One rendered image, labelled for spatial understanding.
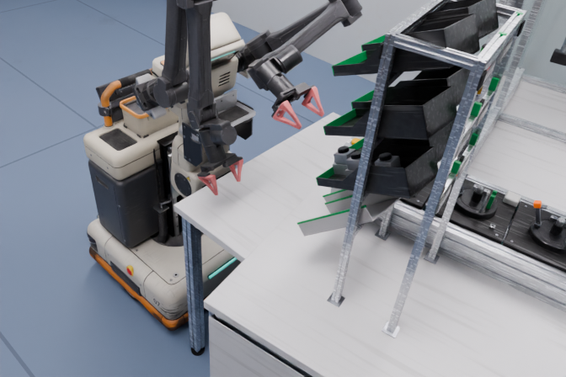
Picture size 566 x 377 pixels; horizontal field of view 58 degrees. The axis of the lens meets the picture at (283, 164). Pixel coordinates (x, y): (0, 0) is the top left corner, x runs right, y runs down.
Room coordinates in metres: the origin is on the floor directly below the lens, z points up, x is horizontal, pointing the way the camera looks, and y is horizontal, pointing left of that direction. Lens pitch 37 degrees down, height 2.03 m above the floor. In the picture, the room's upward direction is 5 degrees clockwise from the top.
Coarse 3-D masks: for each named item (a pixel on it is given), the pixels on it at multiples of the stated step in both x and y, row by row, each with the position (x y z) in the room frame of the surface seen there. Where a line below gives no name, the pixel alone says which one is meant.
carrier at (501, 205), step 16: (464, 192) 1.31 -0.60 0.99; (480, 192) 1.27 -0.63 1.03; (496, 192) 1.26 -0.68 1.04; (464, 208) 1.23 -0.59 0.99; (480, 208) 1.24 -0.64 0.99; (496, 208) 1.24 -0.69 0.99; (512, 208) 1.28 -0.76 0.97; (464, 224) 1.18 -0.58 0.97; (480, 224) 1.18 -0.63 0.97; (496, 224) 1.19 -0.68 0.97; (496, 240) 1.12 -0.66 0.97
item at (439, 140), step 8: (448, 128) 1.09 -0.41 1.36; (432, 136) 1.03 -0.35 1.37; (440, 136) 1.06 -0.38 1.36; (448, 136) 1.08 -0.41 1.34; (360, 144) 1.23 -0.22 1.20; (384, 144) 1.09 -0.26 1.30; (400, 144) 1.06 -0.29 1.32; (408, 144) 1.05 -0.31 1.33; (416, 144) 1.04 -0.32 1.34; (424, 144) 1.02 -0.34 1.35; (432, 144) 1.03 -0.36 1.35; (440, 144) 1.05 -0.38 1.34; (376, 152) 1.10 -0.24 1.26; (440, 152) 1.04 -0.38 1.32; (440, 160) 1.03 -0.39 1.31
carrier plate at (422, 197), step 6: (432, 180) 1.39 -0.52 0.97; (426, 186) 1.35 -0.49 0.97; (432, 186) 1.35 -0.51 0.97; (420, 192) 1.32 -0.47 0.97; (426, 192) 1.32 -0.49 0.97; (402, 198) 1.28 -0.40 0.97; (414, 198) 1.28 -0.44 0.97; (420, 198) 1.28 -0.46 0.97; (426, 198) 1.29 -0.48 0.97; (414, 204) 1.25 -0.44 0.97; (420, 204) 1.25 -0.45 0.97
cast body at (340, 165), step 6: (342, 150) 1.09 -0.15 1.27; (348, 150) 1.09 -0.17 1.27; (354, 150) 1.09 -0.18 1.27; (336, 156) 1.09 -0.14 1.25; (342, 156) 1.07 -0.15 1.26; (348, 156) 1.07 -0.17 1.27; (336, 162) 1.08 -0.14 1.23; (342, 162) 1.07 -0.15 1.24; (336, 168) 1.08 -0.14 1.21; (342, 168) 1.07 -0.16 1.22; (342, 174) 1.07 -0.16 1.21
